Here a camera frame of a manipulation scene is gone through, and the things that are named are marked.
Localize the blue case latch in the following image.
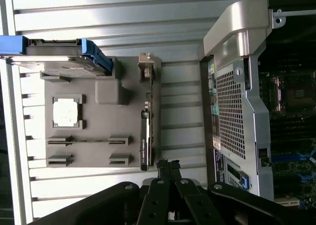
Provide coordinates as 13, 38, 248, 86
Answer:
237, 172, 249, 190

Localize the grey plastic parts rack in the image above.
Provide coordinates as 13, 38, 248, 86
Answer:
39, 53, 163, 172

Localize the green RAM stick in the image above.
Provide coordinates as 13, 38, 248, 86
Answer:
48, 138, 125, 144

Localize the open black PC case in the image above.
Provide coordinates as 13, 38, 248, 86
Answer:
198, 0, 316, 206

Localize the green motherboard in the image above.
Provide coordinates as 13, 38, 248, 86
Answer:
258, 56, 316, 208

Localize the blue expansion slot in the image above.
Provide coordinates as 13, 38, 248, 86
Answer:
271, 152, 316, 164

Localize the silver CPU chip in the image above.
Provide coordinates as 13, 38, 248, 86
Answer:
53, 98, 81, 129

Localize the CPU socket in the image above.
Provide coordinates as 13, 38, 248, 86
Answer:
270, 76, 316, 113

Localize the hard disk in blue caddy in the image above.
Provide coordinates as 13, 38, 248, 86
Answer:
0, 35, 116, 78

